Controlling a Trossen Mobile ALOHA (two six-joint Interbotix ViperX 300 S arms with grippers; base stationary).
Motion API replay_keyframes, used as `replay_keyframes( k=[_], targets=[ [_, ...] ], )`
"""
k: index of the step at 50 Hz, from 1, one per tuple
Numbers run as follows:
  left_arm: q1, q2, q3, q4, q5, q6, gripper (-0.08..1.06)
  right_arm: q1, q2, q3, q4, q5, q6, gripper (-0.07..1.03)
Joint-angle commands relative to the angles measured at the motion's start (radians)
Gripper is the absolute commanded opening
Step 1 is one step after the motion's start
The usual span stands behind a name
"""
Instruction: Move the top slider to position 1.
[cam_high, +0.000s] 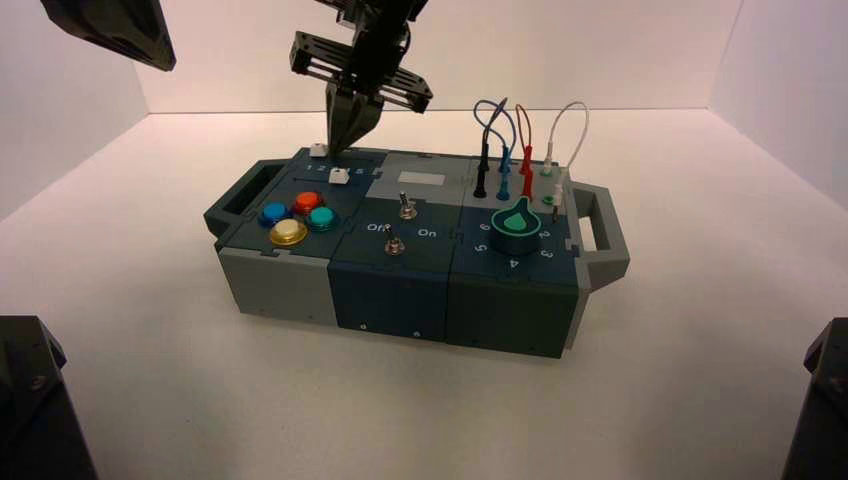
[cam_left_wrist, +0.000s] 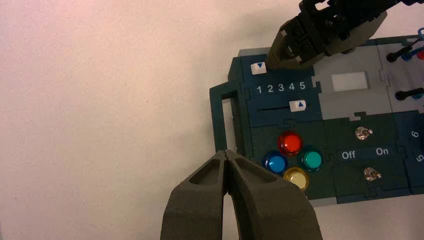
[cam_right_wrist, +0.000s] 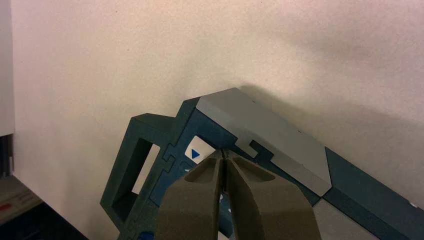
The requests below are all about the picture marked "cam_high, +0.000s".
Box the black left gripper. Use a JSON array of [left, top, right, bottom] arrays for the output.
[[289, 13, 433, 158]]

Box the red push button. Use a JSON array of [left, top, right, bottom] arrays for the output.
[[292, 191, 325, 217]]

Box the teal push button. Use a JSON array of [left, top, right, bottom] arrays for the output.
[[306, 205, 341, 233]]

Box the blue push button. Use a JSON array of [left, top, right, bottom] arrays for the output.
[[258, 201, 292, 228]]

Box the yellow push button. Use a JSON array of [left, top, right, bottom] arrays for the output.
[[268, 218, 309, 248]]

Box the grey and green control box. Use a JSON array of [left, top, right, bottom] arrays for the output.
[[215, 146, 592, 360]]

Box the teal rotary knob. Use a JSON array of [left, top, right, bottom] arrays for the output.
[[490, 195, 543, 258]]

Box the black plug jumper cable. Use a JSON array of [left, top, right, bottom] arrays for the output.
[[473, 97, 511, 200]]

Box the blue plug jumper cable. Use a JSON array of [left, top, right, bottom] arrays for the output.
[[474, 99, 519, 202]]

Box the dark green box handle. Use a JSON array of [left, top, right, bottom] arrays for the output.
[[203, 159, 293, 238]]

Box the red jumper cable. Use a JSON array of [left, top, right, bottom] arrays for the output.
[[515, 104, 537, 201]]

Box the white jumper cable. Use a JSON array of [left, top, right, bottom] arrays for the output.
[[543, 101, 591, 217]]

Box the grey box handle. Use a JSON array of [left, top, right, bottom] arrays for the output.
[[570, 180, 631, 293]]

